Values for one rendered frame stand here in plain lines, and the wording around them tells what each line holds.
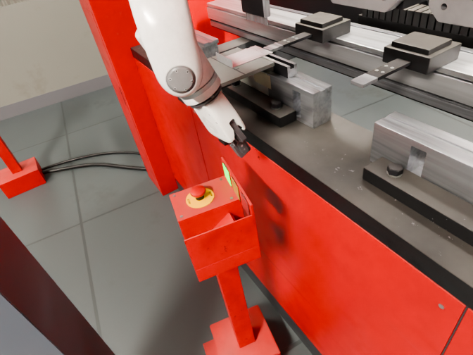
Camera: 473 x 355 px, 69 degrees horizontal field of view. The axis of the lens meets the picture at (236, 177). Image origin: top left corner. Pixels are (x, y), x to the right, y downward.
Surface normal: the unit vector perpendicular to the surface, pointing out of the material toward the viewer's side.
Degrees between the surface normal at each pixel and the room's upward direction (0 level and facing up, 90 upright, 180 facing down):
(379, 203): 0
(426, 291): 90
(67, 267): 0
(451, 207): 0
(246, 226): 90
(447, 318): 90
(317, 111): 90
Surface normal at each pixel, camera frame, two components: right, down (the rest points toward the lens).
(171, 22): 0.20, 0.27
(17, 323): 0.44, 0.52
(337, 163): -0.14, -0.76
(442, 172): -0.84, 0.44
